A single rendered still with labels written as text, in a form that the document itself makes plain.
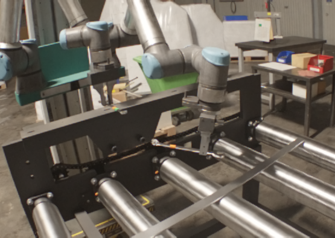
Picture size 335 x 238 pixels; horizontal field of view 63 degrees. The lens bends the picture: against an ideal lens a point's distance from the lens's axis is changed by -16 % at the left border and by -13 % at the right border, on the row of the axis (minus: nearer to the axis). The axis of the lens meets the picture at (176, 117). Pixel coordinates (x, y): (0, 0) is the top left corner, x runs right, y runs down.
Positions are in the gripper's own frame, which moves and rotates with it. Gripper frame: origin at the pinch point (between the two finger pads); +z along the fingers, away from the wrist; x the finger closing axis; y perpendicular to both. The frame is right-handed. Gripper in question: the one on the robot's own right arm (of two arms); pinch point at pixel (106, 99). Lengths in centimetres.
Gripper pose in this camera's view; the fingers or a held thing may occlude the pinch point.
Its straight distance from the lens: 134.8
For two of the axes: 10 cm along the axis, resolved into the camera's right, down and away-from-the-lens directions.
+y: -5.5, -2.5, 8.0
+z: 0.8, 9.3, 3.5
